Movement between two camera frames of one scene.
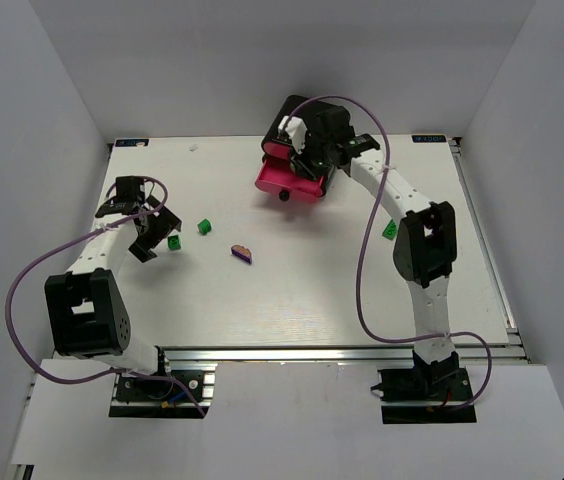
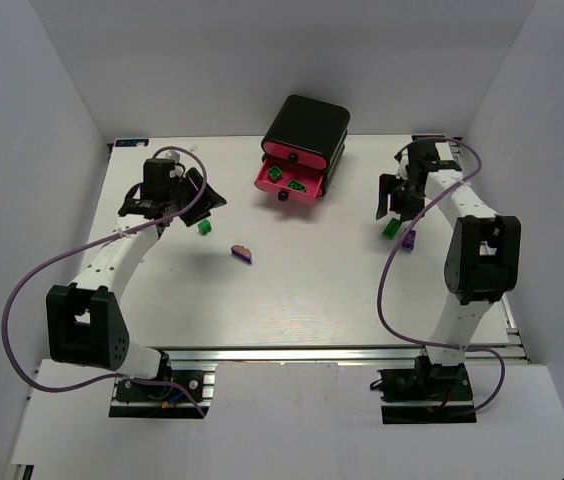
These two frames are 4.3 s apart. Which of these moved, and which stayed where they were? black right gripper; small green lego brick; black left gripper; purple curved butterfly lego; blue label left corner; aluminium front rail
Moved: black left gripper; black right gripper
Stayed: purple curved butterfly lego; aluminium front rail; blue label left corner; small green lego brick
